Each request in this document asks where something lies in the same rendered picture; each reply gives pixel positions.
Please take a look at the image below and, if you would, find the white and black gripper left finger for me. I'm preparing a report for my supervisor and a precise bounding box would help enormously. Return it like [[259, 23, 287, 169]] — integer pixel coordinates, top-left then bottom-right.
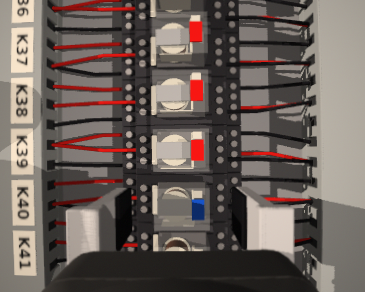
[[66, 188, 132, 265]]

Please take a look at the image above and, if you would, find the grey relay with red button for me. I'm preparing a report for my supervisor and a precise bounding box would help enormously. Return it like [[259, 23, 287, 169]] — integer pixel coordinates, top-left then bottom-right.
[[153, 129, 209, 172], [152, 69, 209, 118], [153, 0, 206, 12], [154, 231, 210, 251], [152, 12, 208, 69]]

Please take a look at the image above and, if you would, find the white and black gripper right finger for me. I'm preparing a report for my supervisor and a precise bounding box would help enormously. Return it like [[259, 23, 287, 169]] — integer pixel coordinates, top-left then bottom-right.
[[232, 186, 294, 263]]

